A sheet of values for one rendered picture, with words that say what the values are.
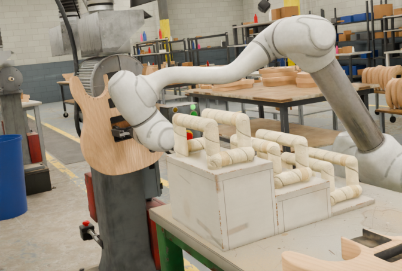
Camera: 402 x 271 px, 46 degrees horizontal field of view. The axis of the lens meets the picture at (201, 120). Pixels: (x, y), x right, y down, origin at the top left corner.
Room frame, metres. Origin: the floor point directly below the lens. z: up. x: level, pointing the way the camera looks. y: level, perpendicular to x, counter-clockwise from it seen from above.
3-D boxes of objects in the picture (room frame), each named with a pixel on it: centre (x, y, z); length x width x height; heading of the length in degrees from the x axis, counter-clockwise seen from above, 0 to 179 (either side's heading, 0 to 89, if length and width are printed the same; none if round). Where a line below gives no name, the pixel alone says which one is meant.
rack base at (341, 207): (1.25, -0.30, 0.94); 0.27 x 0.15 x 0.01; 28
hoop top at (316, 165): (1.23, -0.27, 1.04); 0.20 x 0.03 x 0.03; 27
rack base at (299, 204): (1.18, -0.16, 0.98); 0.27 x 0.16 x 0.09; 28
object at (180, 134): (1.17, 0.06, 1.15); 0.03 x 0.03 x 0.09
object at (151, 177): (2.31, 0.30, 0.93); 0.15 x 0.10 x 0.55; 28
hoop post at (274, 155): (1.09, -0.16, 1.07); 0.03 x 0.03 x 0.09
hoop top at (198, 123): (1.09, 0.02, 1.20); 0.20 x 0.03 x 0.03; 27
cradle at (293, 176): (1.10, -0.20, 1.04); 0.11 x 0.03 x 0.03; 118
